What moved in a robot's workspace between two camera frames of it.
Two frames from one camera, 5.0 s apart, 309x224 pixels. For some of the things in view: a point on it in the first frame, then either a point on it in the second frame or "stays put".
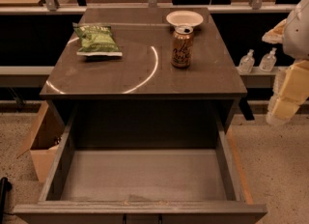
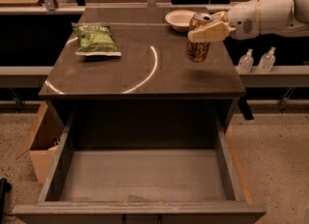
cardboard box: [44, 139] stays put
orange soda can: [182, 45] -> [198, 50]
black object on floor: [5, 187] stays put
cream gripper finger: [275, 35] -> [220, 16]
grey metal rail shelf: [37, 70] stays put
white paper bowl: [184, 18] stays put
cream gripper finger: [291, 91] -> [212, 32]
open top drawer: [143, 168] stays put
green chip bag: [97, 40] stays put
